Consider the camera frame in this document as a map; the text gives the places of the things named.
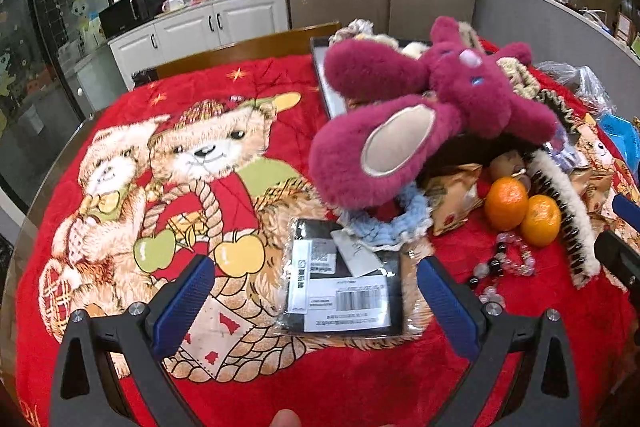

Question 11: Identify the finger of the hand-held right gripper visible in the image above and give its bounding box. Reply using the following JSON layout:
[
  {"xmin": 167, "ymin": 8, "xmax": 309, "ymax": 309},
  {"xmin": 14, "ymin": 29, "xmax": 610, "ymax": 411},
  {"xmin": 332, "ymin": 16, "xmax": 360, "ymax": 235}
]
[
  {"xmin": 612, "ymin": 194, "xmax": 640, "ymax": 233},
  {"xmin": 595, "ymin": 231, "xmax": 640, "ymax": 293}
]

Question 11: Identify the white paper tag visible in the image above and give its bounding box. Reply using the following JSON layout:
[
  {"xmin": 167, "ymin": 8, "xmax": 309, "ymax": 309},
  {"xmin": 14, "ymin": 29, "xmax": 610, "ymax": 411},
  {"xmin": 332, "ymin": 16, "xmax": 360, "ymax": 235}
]
[{"xmin": 332, "ymin": 229, "xmax": 383, "ymax": 278}]

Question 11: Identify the purple plush toy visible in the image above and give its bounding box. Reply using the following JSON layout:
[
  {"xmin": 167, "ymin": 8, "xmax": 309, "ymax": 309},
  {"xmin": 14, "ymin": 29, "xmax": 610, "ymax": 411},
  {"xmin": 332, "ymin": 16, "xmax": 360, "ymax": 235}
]
[{"xmin": 308, "ymin": 16, "xmax": 560, "ymax": 210}]

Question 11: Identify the red bear printed blanket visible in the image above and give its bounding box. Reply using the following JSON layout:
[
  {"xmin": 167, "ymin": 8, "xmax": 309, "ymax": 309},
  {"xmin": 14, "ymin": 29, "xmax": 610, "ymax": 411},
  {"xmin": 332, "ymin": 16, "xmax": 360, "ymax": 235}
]
[{"xmin": 15, "ymin": 39, "xmax": 640, "ymax": 427}]

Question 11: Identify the white kitchen cabinet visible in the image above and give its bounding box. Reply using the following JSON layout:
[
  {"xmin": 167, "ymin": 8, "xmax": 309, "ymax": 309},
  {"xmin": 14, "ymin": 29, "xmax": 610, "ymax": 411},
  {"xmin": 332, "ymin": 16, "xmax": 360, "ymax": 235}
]
[{"xmin": 107, "ymin": 0, "xmax": 292, "ymax": 78}]

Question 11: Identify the clear and black bead bracelet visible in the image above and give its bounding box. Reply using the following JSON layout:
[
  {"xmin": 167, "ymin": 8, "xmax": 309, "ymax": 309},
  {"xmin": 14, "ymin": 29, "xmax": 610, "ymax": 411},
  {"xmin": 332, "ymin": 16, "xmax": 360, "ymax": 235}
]
[{"xmin": 467, "ymin": 231, "xmax": 537, "ymax": 303}]

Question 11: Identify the clear plastic bag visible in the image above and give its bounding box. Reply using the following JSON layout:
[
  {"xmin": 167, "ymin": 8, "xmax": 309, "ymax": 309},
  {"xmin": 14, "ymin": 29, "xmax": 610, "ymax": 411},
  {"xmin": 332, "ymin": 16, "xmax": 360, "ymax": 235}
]
[{"xmin": 537, "ymin": 61, "xmax": 616, "ymax": 118}]

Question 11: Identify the blue box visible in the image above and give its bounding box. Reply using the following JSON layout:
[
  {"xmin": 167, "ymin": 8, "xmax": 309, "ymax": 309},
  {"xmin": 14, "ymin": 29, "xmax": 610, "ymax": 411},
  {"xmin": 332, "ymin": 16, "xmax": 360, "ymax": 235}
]
[{"xmin": 597, "ymin": 113, "xmax": 640, "ymax": 178}]

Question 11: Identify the wooden chair back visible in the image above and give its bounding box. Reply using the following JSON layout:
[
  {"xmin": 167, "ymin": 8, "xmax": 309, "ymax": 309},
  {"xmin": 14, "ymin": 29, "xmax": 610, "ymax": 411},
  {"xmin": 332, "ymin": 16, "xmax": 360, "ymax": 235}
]
[{"xmin": 132, "ymin": 22, "xmax": 343, "ymax": 84}]

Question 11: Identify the orange mandarin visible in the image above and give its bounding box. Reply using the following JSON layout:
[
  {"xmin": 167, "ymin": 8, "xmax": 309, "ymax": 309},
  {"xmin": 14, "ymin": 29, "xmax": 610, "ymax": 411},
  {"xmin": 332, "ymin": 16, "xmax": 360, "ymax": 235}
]
[
  {"xmin": 520, "ymin": 194, "xmax": 562, "ymax": 249},
  {"xmin": 484, "ymin": 176, "xmax": 530, "ymax": 232}
]

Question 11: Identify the brown snack packet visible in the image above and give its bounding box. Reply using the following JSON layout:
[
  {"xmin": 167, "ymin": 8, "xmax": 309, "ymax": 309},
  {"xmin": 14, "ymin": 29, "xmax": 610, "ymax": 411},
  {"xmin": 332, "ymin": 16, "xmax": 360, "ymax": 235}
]
[
  {"xmin": 570, "ymin": 167, "xmax": 621, "ymax": 228},
  {"xmin": 425, "ymin": 163, "xmax": 485, "ymax": 237}
]

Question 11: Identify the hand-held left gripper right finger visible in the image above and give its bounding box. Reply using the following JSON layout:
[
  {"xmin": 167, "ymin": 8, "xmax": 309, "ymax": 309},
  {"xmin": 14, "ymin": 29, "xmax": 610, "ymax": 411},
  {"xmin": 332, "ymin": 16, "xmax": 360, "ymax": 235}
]
[{"xmin": 417, "ymin": 255, "xmax": 581, "ymax": 427}]

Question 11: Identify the black microwave oven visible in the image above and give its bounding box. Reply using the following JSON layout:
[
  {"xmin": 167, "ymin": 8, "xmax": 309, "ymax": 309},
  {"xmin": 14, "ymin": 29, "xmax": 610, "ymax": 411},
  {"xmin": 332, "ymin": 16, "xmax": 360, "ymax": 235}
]
[{"xmin": 98, "ymin": 0, "xmax": 166, "ymax": 38}]

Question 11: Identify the blue crochet scrunchie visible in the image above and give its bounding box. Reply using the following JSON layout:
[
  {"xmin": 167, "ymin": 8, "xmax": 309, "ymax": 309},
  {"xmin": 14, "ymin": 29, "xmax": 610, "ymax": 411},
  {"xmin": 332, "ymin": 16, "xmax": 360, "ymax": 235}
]
[{"xmin": 335, "ymin": 182, "xmax": 432, "ymax": 253}]

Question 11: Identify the brown braided scrunchie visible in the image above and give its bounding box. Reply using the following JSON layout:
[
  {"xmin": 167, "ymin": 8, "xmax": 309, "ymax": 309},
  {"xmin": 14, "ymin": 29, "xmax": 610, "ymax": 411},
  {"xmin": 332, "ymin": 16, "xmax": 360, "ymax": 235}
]
[{"xmin": 535, "ymin": 88, "xmax": 581, "ymax": 122}]

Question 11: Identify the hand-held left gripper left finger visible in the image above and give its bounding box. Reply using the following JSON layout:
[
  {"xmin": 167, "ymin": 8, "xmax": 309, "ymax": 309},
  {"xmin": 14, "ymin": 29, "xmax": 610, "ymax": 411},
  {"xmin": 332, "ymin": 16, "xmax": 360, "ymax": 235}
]
[{"xmin": 50, "ymin": 255, "xmax": 215, "ymax": 427}]

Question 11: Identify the white fluffy hair claw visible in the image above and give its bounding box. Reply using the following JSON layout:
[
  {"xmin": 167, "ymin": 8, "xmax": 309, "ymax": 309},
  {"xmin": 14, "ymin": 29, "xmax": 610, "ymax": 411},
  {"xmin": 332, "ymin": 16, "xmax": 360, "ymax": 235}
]
[{"xmin": 525, "ymin": 154, "xmax": 601, "ymax": 290}]

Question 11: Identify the glass sliding door with stickers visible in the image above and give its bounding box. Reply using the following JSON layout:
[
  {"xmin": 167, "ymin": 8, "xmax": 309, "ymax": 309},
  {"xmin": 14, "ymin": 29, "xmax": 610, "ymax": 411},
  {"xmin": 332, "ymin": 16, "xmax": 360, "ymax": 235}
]
[{"xmin": 0, "ymin": 0, "xmax": 126, "ymax": 208}]

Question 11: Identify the cream rope scrunchie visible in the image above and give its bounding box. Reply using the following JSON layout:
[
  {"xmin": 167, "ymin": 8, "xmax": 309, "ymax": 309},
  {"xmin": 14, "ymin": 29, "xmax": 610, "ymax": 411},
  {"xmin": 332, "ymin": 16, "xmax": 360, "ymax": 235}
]
[{"xmin": 495, "ymin": 57, "xmax": 541, "ymax": 100}]

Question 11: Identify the black packet with white labels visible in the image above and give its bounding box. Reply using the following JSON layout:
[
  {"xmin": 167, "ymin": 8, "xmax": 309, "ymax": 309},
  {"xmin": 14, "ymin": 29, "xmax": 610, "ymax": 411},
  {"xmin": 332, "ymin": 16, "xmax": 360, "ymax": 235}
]
[{"xmin": 277, "ymin": 217, "xmax": 406, "ymax": 338}]

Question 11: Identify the person's left hand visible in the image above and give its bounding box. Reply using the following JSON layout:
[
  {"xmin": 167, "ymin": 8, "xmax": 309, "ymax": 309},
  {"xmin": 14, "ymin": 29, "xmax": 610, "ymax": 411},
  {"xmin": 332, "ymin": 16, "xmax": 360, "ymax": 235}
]
[{"xmin": 272, "ymin": 408, "xmax": 303, "ymax": 427}]

